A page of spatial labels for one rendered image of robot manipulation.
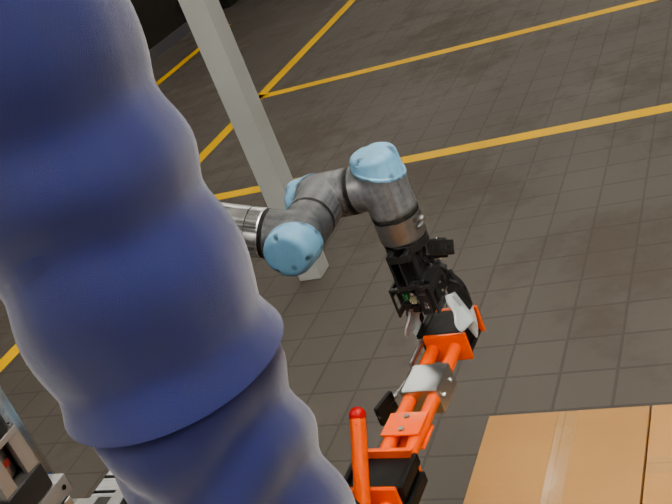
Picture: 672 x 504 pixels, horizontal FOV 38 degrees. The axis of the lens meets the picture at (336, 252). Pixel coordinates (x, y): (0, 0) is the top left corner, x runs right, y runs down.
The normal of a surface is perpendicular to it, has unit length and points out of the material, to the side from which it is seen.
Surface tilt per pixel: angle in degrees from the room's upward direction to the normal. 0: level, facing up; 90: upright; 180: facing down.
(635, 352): 0
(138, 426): 69
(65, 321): 85
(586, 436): 0
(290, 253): 90
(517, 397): 0
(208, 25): 90
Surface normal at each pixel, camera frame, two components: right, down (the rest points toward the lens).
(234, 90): -0.33, 0.52
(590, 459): -0.35, -0.84
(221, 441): 0.65, 0.42
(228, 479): 0.10, 0.08
